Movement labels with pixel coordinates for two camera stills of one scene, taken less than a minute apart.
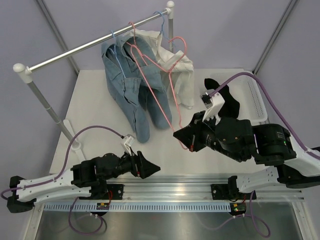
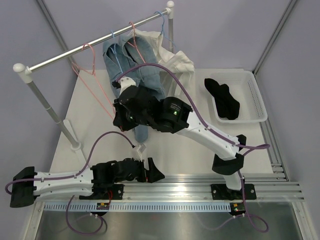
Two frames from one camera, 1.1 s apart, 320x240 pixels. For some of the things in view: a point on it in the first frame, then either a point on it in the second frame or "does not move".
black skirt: (230, 108) does not move
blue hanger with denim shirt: (114, 51) does not move
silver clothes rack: (26, 72) does not move
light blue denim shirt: (125, 88) does not move
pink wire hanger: (174, 87) -> (74, 64)
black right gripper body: (205, 137) -> (126, 121)
